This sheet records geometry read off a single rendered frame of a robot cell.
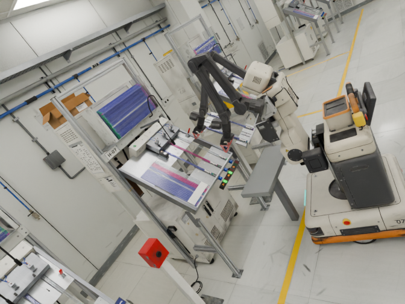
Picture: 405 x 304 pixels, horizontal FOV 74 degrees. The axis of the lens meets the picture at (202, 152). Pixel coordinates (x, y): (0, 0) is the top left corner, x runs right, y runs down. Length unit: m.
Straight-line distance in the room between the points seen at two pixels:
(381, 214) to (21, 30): 4.00
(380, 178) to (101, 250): 3.12
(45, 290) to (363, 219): 1.94
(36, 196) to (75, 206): 0.44
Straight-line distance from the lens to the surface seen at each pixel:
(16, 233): 1.96
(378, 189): 1.92
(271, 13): 6.40
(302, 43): 6.41
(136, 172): 2.22
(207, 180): 2.19
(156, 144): 2.34
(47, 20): 4.26
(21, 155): 3.53
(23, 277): 1.88
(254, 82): 1.73
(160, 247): 1.97
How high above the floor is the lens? 1.71
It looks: 20 degrees down
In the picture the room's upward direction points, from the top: 34 degrees counter-clockwise
